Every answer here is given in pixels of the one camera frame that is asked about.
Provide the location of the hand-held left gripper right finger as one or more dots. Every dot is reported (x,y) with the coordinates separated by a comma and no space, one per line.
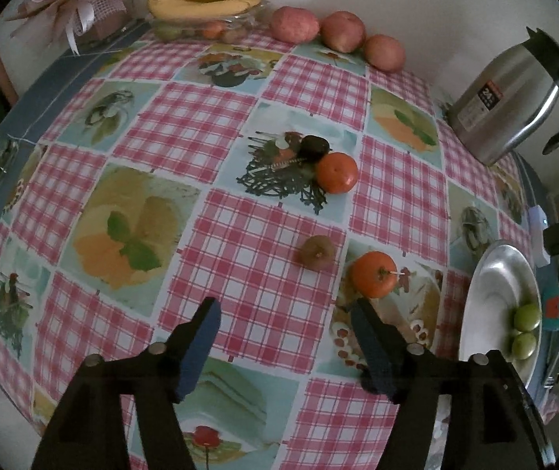
(375,357)

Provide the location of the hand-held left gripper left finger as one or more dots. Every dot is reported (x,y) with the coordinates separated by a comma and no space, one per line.
(201,347)

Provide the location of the small tangerine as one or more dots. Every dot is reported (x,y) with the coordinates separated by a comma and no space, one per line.
(212,30)

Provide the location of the red apple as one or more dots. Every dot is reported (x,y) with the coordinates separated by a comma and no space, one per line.
(294,24)
(342,32)
(384,53)

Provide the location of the white power adapter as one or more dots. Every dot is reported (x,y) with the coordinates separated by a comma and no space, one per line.
(537,225)

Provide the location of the brown kiwi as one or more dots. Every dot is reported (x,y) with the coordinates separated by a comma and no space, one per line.
(317,252)

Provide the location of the black plum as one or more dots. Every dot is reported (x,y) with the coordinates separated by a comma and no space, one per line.
(315,148)

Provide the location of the green jujube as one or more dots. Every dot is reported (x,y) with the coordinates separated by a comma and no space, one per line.
(527,316)
(523,346)

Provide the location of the glass fruit bowl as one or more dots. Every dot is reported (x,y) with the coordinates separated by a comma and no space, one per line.
(252,22)

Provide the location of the round metal plate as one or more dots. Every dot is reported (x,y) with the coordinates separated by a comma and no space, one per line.
(492,293)

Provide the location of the steel thermos jug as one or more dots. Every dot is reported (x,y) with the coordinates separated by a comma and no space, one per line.
(500,112)

